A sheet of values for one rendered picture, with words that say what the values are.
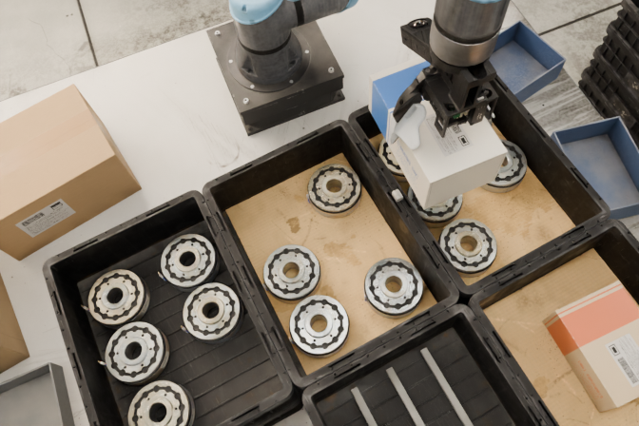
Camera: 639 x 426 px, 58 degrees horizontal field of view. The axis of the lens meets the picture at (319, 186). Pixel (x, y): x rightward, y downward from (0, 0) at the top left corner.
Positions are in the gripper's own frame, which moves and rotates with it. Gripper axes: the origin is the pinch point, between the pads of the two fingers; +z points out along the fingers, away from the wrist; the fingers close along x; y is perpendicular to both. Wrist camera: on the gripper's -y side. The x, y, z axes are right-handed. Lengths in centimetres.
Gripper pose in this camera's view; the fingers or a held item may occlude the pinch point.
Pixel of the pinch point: (433, 121)
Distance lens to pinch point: 87.8
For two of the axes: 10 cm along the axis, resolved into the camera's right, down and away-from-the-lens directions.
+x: 9.2, -3.7, 1.1
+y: 3.8, 8.2, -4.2
